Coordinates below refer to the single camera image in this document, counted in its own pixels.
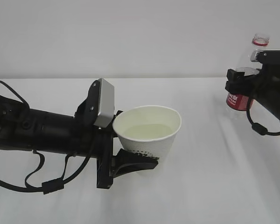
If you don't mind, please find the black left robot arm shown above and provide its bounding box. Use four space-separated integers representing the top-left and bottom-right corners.
0 96 158 189

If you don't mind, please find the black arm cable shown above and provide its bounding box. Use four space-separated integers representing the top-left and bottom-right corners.
0 79 98 196
246 98 280 136

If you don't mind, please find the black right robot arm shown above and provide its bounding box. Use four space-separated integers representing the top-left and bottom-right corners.
225 64 280 136

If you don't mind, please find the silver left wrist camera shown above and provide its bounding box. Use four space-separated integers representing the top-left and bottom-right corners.
85 78 115 128

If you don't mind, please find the white paper cup green logo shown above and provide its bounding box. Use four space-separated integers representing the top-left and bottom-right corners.
112 105 182 162

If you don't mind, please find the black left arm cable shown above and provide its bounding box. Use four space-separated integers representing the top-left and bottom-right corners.
0 79 98 196

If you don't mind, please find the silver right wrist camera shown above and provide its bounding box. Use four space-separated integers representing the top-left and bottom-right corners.
250 49 280 65

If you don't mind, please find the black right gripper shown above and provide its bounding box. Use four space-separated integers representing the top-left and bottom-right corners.
225 64 280 110

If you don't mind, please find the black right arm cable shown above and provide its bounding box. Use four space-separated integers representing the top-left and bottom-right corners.
246 98 280 136

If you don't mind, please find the clear water bottle red label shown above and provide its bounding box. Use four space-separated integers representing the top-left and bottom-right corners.
226 33 270 119

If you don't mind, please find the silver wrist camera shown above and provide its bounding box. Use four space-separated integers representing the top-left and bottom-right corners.
85 78 115 128
250 49 280 65

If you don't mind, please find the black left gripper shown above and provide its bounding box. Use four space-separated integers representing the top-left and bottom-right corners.
69 105 160 190

